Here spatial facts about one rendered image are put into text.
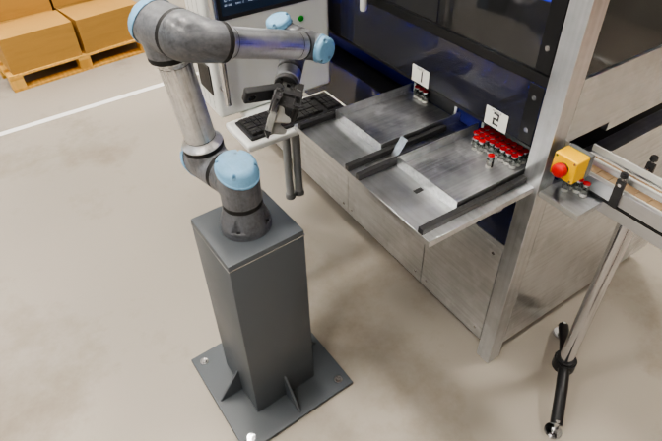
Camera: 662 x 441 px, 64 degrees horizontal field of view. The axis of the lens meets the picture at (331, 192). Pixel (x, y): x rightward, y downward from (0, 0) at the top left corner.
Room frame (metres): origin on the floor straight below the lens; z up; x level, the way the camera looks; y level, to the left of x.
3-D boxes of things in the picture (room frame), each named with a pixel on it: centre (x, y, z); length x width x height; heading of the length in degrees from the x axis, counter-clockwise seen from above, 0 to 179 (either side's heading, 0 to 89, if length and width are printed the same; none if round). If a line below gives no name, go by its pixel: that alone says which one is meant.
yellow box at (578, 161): (1.14, -0.65, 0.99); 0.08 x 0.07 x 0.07; 122
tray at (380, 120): (1.58, -0.24, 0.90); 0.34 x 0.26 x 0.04; 122
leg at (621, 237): (1.10, -0.85, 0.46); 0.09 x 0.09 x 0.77; 32
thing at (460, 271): (2.32, -0.47, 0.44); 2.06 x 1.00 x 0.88; 32
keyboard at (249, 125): (1.74, 0.15, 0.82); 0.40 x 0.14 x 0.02; 122
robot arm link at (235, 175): (1.17, 0.26, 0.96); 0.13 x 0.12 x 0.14; 46
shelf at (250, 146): (1.78, 0.17, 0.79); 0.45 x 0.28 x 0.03; 122
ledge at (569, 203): (1.15, -0.69, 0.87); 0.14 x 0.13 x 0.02; 122
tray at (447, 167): (1.29, -0.42, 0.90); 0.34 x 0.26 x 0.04; 122
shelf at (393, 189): (1.40, -0.27, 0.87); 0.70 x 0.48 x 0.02; 32
